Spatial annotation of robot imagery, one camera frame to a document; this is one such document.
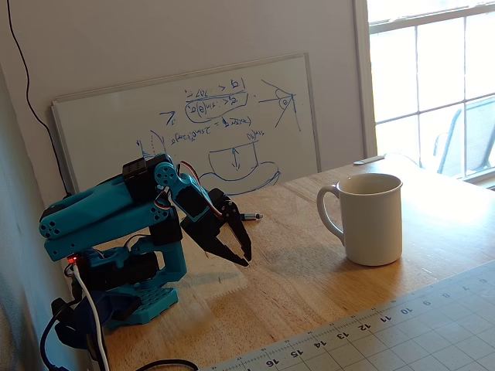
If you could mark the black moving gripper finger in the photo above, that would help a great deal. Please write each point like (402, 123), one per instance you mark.
(236, 222)

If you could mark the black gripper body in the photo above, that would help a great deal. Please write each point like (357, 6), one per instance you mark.
(213, 234)

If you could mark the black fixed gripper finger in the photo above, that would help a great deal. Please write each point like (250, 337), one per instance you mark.
(228, 253)

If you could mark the dark blue pen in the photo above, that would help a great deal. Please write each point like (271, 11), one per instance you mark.
(251, 216)

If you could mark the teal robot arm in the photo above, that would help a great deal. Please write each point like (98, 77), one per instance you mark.
(108, 205)

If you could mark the white ceramic mug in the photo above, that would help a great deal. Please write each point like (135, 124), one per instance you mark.
(371, 228)

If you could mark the blue and black clamp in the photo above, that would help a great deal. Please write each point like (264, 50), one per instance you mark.
(112, 305)

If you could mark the whiteboard with blue writing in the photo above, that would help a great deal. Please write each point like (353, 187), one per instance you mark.
(116, 127)

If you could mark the grey gridded cutting mat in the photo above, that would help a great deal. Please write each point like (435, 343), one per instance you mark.
(406, 336)

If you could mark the white framed window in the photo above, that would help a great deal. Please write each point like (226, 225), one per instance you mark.
(437, 65)

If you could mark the outdoor patio chair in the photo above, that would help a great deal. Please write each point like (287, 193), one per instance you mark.
(475, 135)

